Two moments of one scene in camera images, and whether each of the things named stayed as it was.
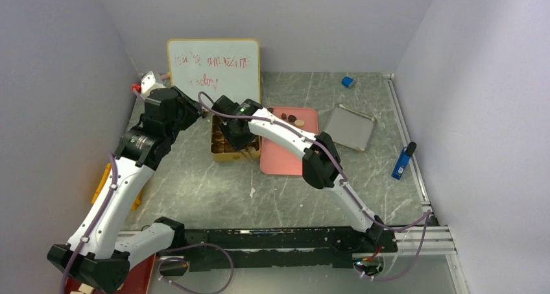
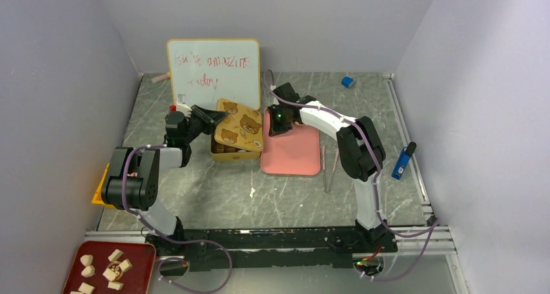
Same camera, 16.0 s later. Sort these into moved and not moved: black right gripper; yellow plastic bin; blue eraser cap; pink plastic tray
Moved: black right gripper
Not moved: yellow plastic bin; blue eraser cap; pink plastic tray
